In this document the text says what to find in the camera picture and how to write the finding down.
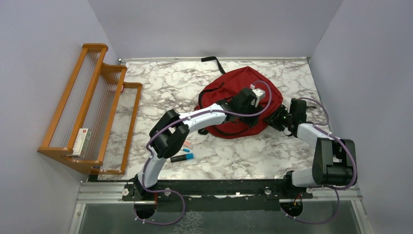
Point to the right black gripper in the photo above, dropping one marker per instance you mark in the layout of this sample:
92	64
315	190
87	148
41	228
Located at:
272	119

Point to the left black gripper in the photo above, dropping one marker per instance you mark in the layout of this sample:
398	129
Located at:
251	121

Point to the red backpack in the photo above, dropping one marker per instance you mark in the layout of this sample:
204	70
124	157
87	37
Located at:
228	85

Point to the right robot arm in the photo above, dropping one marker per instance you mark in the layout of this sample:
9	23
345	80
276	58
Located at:
334	162

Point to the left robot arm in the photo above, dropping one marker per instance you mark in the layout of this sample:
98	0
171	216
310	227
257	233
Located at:
169	134

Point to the yellow orange highlighter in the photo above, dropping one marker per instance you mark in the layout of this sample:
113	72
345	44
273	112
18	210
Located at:
188	145

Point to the black blue highlighter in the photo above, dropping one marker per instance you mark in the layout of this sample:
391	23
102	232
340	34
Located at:
183	157

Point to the wooden rack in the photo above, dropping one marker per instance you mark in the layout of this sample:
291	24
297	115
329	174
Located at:
97	97

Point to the white red box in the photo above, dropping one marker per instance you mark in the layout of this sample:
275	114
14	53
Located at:
82	142

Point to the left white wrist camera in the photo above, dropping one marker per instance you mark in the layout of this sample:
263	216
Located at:
259	95

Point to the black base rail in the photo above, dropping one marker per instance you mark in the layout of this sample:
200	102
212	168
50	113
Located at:
215	195

